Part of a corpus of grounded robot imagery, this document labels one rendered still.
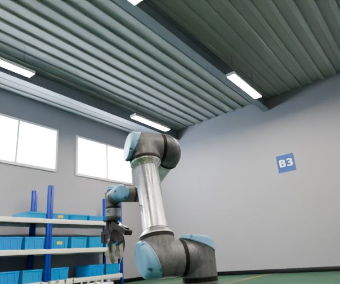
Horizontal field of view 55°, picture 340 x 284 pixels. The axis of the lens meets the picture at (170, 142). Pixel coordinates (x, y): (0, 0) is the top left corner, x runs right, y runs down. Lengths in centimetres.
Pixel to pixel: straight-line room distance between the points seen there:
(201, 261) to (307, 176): 667
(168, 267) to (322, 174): 670
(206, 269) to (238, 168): 724
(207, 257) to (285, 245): 667
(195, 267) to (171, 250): 10
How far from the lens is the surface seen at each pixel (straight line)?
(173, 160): 129
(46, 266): 645
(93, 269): 709
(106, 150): 871
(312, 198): 760
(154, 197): 113
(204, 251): 111
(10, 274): 617
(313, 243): 758
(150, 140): 122
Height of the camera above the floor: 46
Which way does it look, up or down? 20 degrees up
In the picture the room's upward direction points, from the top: 5 degrees counter-clockwise
